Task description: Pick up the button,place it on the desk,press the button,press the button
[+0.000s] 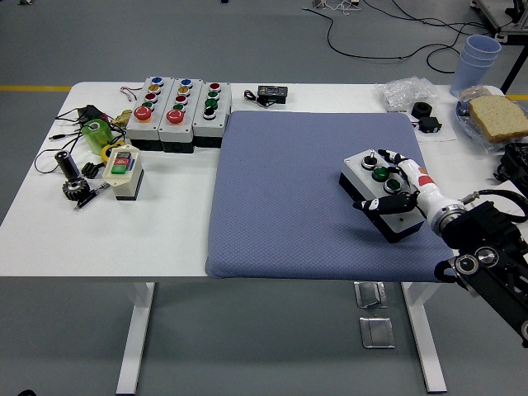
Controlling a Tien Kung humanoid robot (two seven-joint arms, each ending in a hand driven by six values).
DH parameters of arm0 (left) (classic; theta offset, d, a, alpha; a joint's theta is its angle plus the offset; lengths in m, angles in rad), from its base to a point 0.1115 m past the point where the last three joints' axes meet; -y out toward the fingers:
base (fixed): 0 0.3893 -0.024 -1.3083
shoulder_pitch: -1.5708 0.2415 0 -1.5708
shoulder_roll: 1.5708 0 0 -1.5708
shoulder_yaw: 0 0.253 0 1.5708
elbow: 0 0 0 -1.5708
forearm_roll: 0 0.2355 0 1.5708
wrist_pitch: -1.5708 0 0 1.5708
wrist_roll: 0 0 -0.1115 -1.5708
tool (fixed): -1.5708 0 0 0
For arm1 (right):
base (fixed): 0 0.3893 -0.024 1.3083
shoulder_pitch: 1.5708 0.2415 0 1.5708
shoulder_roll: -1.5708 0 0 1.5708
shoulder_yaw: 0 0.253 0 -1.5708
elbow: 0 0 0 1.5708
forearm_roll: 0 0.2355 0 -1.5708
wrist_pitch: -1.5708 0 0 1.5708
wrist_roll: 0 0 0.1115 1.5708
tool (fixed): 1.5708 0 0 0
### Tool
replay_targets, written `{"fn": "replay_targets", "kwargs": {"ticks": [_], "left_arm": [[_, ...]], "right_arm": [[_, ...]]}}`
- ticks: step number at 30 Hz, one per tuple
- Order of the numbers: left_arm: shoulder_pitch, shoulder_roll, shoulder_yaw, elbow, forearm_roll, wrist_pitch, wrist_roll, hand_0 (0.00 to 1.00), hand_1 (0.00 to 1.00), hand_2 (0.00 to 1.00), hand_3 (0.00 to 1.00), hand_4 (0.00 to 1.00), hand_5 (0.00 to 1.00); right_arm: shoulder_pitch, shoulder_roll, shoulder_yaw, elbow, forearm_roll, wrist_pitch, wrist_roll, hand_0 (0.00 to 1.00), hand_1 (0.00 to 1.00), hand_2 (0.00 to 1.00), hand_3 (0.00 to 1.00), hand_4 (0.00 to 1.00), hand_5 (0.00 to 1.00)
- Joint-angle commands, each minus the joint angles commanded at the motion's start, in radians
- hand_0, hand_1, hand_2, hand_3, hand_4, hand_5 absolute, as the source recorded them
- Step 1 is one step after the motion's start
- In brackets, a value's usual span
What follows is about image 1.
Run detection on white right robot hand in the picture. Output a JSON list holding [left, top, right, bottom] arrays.
[[351, 148, 446, 226]]

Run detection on white four-button control box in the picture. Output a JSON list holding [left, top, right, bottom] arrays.
[[338, 148, 427, 244]]

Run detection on four-button box with selector knob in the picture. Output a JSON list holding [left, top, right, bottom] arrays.
[[191, 80, 233, 149]]

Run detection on five-button box, red mushroom button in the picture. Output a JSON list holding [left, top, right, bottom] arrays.
[[158, 77, 204, 154], [125, 75, 176, 150]]

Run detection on white paper sheet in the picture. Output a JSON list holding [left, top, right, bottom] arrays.
[[408, 111, 459, 144]]

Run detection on black servo motor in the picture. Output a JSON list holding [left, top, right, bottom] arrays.
[[412, 116, 442, 134]]

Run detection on black device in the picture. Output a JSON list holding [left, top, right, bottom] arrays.
[[493, 142, 528, 186]]

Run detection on clear plastic bag of parts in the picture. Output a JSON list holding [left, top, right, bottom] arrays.
[[375, 76, 441, 113]]

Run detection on slice of bread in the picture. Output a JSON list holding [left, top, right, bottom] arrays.
[[467, 94, 528, 144]]

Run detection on silver floor socket plate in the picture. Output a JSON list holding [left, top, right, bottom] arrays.
[[353, 281, 389, 309], [358, 316, 396, 350]]

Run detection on white table leg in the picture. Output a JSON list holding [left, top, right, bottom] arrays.
[[115, 281, 157, 395], [400, 281, 448, 393]]

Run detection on stack of blue cups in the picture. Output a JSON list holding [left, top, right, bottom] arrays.
[[449, 34, 502, 98]]

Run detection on blue-grey quilted mat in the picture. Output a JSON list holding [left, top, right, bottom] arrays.
[[205, 109, 457, 284]]

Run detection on small black digital meter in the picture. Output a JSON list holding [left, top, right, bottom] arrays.
[[255, 84, 290, 105]]

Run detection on black pen tool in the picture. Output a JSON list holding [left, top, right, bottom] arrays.
[[73, 181, 111, 212]]

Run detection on black metal gear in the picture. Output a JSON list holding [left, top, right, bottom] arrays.
[[61, 177, 91, 202]]

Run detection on black metal cylinder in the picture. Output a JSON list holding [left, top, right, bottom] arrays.
[[54, 150, 81, 180]]

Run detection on small black toothed part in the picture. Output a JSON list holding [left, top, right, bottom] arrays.
[[80, 162, 105, 179]]

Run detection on yellow tape roll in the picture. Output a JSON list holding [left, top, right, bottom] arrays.
[[100, 140, 126, 162]]

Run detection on green tape roll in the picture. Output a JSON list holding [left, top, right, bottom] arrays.
[[80, 118, 113, 156]]

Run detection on black power adapter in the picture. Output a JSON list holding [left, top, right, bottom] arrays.
[[78, 105, 109, 125]]

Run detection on black floor cable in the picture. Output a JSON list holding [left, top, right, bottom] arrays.
[[303, 0, 496, 73]]

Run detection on aluminium frame stand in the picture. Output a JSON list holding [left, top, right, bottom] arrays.
[[469, 0, 528, 94]]

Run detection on black meter cable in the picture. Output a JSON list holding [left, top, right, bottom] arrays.
[[242, 88, 273, 111]]

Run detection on white cable bundle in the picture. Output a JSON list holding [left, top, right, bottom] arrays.
[[311, 0, 364, 16]]

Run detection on white red-green switch box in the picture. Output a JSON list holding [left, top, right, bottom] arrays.
[[101, 144, 145, 202]]

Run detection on thin black cable with plug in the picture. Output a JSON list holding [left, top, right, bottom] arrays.
[[33, 107, 125, 174]]

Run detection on red and white wires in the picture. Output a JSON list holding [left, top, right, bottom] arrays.
[[119, 84, 145, 102]]

